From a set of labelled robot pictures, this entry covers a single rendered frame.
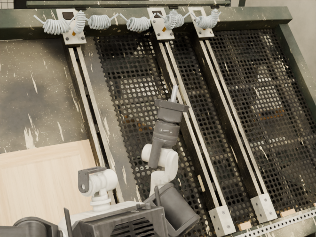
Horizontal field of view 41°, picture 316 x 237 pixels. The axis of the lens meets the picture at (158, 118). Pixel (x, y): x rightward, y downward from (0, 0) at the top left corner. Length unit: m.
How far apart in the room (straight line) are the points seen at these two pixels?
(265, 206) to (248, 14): 1.14
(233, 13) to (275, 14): 0.32
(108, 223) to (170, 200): 0.30
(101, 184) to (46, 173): 0.57
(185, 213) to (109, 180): 0.25
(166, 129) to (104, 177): 0.31
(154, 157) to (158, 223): 0.37
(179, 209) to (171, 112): 0.35
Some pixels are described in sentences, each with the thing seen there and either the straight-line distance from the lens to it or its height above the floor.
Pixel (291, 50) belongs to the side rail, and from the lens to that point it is 2.73.
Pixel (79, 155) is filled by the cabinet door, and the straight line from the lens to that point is 1.84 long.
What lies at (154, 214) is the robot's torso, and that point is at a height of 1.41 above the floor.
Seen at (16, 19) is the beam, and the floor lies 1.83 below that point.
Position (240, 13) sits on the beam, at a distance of 2.56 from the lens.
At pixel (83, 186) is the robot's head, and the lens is 1.24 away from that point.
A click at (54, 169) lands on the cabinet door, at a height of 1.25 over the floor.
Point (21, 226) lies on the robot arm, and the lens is 1.20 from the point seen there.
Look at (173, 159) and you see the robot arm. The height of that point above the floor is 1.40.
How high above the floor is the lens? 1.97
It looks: 17 degrees down
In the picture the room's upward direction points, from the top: 1 degrees clockwise
